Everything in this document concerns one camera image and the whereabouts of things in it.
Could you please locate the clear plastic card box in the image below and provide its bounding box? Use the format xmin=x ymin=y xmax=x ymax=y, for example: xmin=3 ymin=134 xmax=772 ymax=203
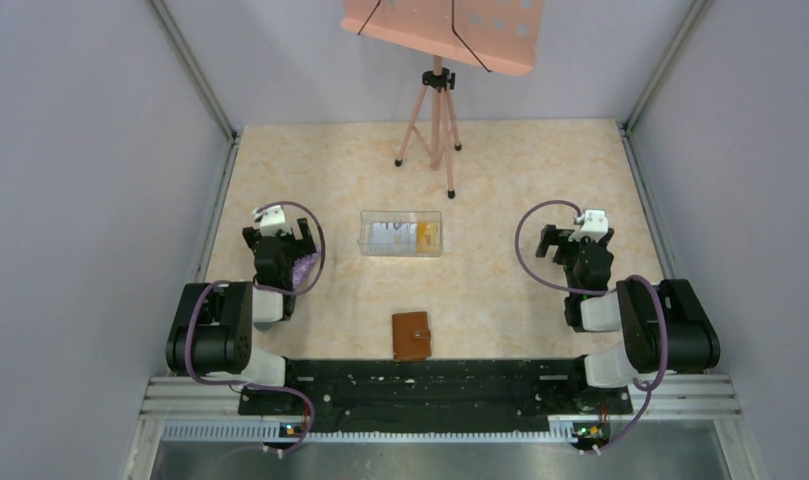
xmin=358 ymin=210 xmax=443 ymax=258

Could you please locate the brown leather card holder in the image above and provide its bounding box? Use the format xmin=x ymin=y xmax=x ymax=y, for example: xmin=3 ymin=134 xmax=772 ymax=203
xmin=392 ymin=311 xmax=432 ymax=362

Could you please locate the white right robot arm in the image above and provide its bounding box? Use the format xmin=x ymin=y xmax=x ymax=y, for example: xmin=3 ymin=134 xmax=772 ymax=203
xmin=536 ymin=224 xmax=721 ymax=412

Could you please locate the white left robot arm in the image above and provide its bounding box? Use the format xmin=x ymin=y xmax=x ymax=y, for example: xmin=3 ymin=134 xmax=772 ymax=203
xmin=165 ymin=217 xmax=319 ymax=414

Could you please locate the silver card stack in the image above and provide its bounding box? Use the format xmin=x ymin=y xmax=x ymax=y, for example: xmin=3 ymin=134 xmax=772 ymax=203
xmin=369 ymin=222 xmax=417 ymax=255

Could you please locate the purple glitter microphone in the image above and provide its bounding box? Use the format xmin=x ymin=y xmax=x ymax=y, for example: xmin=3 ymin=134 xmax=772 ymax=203
xmin=252 ymin=248 xmax=322 ymax=331

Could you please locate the pink music stand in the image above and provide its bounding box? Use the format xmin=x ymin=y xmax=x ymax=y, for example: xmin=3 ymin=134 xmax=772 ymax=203
xmin=341 ymin=0 xmax=546 ymax=199

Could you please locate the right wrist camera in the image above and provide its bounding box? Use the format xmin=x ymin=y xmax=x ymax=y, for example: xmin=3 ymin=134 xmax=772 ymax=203
xmin=569 ymin=209 xmax=610 ymax=243

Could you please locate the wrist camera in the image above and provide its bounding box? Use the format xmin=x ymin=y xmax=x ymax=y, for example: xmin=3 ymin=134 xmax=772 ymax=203
xmin=569 ymin=209 xmax=610 ymax=243
xmin=252 ymin=204 xmax=292 ymax=237

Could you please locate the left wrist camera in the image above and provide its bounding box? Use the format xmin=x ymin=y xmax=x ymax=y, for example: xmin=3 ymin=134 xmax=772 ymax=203
xmin=252 ymin=204 xmax=292 ymax=237

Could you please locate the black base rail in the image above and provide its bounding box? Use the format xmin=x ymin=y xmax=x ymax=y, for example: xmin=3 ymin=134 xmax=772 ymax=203
xmin=238 ymin=358 xmax=633 ymax=434

